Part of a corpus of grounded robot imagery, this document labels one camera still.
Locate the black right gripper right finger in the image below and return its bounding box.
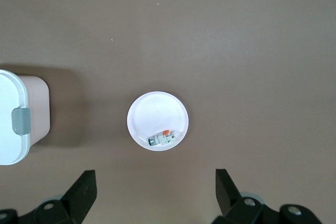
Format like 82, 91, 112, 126
214, 168, 283, 224

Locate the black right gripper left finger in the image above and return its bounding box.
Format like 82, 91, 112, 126
18, 170, 98, 224

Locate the white storage box lid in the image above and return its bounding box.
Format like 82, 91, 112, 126
0, 69, 29, 166

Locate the small white and red part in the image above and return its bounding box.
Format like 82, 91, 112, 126
147, 129, 177, 147

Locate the pink round plate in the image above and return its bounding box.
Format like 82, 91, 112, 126
127, 91, 190, 152

